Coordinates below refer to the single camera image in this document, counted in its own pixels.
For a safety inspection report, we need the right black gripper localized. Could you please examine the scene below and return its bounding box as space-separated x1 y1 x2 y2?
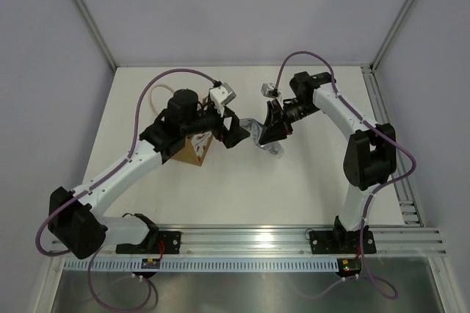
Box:
258 98 320 145

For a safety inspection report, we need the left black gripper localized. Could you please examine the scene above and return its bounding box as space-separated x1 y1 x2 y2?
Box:
181 102 250 148

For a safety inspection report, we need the silver toothpaste tube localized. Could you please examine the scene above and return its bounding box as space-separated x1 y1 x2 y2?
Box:
239 118 284 158

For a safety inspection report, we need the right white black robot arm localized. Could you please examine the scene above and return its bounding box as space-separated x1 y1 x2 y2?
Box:
258 72 397 254

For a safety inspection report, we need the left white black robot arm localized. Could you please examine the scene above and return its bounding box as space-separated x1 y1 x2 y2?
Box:
48 84 250 259

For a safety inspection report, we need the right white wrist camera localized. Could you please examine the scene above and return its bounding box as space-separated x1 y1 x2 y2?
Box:
261 83 283 104

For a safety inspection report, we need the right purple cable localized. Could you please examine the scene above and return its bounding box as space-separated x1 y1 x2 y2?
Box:
273 51 417 301

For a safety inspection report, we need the purple cable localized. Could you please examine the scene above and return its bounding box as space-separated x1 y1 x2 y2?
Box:
273 51 417 301
35 68 223 309

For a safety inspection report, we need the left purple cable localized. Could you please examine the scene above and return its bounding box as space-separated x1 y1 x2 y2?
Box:
35 68 223 309

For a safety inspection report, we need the right aluminium frame post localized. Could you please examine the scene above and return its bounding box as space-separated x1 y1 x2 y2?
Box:
369 0 417 73

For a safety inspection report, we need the aluminium frame post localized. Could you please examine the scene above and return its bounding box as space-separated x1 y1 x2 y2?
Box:
369 0 417 73
72 0 119 73

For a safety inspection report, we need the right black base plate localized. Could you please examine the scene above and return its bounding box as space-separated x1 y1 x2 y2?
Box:
305 229 360 255

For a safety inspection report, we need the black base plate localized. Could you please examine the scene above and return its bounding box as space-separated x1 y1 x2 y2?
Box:
305 229 360 255
115 230 181 254

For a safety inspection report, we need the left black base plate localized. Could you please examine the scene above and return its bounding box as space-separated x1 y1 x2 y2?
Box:
115 230 181 254

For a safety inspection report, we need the white slotted cable duct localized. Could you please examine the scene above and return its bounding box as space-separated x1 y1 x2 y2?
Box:
63 256 339 273

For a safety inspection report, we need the right side aluminium rail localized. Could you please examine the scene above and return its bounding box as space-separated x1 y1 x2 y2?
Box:
361 66 424 227

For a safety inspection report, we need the aluminium mounting rail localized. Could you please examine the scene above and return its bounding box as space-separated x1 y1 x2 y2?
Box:
47 226 447 257

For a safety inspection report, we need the left aluminium frame post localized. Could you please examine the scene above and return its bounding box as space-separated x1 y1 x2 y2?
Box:
72 0 119 73

